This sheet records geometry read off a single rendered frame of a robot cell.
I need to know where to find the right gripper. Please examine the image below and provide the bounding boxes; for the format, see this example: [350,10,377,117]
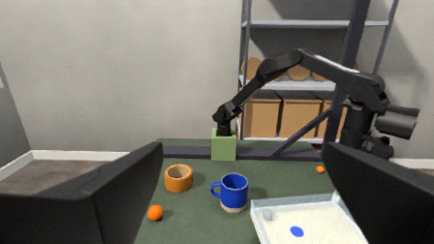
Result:
[338,124,370,150]

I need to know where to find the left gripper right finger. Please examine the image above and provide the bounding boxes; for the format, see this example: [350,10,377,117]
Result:
[322,142,434,244]

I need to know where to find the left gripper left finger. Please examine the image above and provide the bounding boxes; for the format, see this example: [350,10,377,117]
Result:
[0,141,164,244]

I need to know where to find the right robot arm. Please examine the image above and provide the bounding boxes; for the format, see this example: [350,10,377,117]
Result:
[212,48,420,160]

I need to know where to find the orange cylinder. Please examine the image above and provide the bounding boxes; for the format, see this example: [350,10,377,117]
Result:
[164,164,193,193]

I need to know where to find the blue ceramic mug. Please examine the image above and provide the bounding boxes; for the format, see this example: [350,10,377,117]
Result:
[210,173,248,213]

